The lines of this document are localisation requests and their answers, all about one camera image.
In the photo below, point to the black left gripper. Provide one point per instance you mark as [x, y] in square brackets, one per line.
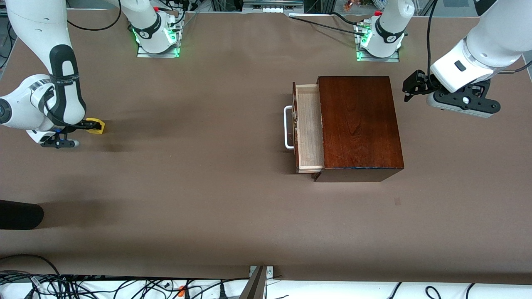
[422, 82]

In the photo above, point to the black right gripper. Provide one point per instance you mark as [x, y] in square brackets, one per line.
[77, 126]

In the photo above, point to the yellow block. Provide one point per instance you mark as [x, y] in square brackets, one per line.
[102, 128]

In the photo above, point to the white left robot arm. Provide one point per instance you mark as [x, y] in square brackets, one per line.
[486, 45]

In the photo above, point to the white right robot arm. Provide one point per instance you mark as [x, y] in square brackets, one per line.
[62, 95]

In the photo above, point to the dark brown wooden cabinet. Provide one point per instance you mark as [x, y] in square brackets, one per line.
[361, 133]

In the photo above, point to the black rounded cylinder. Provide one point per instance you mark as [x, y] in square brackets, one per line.
[20, 215]

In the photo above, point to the white power strip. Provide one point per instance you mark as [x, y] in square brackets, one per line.
[270, 9]

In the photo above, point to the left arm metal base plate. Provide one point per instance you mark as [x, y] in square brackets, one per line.
[390, 59]

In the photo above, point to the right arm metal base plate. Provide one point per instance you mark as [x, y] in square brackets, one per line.
[143, 54]

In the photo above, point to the dark metal post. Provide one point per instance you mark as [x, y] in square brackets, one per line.
[254, 286]

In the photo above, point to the small aluminium bracket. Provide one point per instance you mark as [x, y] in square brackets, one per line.
[270, 272]

